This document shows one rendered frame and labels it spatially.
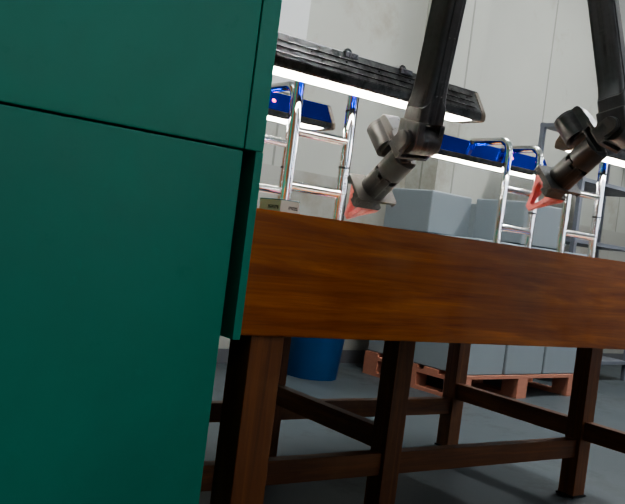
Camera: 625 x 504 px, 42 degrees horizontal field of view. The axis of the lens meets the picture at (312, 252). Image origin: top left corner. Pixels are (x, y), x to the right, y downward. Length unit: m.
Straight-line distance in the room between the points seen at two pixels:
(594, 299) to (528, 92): 4.52
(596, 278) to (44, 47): 1.18
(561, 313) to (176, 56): 0.95
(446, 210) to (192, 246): 3.55
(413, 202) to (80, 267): 3.64
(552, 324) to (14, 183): 1.06
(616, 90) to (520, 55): 4.42
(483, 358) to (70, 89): 3.58
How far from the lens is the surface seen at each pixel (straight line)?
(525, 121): 6.18
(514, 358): 4.60
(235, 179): 1.11
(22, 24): 1.01
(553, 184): 1.75
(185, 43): 1.09
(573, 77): 6.67
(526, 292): 1.59
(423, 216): 4.50
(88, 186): 1.03
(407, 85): 1.76
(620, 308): 1.84
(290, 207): 1.25
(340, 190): 1.87
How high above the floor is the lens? 0.73
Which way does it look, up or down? 1 degrees down
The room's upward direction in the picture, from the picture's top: 7 degrees clockwise
